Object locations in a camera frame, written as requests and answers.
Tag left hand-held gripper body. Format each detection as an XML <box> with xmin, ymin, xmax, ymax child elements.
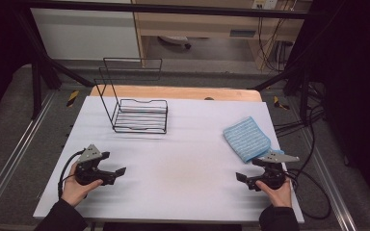
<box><xmin>74</xmin><ymin>143</ymin><xmax>117</xmax><ymax>187</ymax></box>

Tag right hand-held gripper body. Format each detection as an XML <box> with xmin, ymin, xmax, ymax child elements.
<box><xmin>246</xmin><ymin>151</ymin><xmax>301</xmax><ymax>191</ymax></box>

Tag blue striped cloth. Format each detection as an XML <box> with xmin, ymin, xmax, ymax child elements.
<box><xmin>223</xmin><ymin>115</ymin><xmax>285</xmax><ymax>164</ymax></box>

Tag black wire rack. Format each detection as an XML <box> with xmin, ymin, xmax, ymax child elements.
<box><xmin>93</xmin><ymin>57</ymin><xmax>169</xmax><ymax>135</ymax></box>

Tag person's right hand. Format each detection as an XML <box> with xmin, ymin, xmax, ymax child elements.
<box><xmin>255</xmin><ymin>179</ymin><xmax>293</xmax><ymax>209</ymax></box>

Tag person's left hand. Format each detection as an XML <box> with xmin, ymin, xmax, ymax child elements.
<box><xmin>61</xmin><ymin>162</ymin><xmax>104</xmax><ymax>208</ymax></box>

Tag white table board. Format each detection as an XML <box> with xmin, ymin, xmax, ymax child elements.
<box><xmin>33</xmin><ymin>95</ymin><xmax>305</xmax><ymax>224</ymax></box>

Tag wooden table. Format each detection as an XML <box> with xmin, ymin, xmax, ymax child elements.
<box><xmin>90</xmin><ymin>84</ymin><xmax>263</xmax><ymax>103</ymax></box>

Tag white cabinet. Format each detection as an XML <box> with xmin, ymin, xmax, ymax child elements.
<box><xmin>29</xmin><ymin>0</ymin><xmax>142</xmax><ymax>61</ymax></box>

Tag white chair base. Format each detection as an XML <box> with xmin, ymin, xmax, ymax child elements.
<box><xmin>157</xmin><ymin>35</ymin><xmax>193</xmax><ymax>50</ymax></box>

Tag wooden desk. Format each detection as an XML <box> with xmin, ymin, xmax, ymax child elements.
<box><xmin>131</xmin><ymin>0</ymin><xmax>313</xmax><ymax>70</ymax></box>

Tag white power strip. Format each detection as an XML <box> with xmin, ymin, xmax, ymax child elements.
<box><xmin>251</xmin><ymin>0</ymin><xmax>279</xmax><ymax>11</ymax></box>

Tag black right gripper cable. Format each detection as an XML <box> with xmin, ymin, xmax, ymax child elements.
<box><xmin>282</xmin><ymin>167</ymin><xmax>332</xmax><ymax>221</ymax></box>

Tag aluminium rail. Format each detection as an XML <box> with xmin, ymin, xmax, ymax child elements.
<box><xmin>0</xmin><ymin>90</ymin><xmax>56</xmax><ymax>223</ymax></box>
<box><xmin>302</xmin><ymin>128</ymin><xmax>358</xmax><ymax>231</ymax></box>

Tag bundle of black floor cables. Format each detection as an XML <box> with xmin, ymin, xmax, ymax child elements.
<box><xmin>274</xmin><ymin>82</ymin><xmax>327</xmax><ymax>138</ymax></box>

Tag hanging black desk cables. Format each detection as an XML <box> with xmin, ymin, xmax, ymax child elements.
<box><xmin>255</xmin><ymin>15</ymin><xmax>296</xmax><ymax>72</ymax></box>

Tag black metal frame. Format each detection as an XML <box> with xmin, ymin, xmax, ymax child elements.
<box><xmin>13</xmin><ymin>0</ymin><xmax>329</xmax><ymax>119</ymax></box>

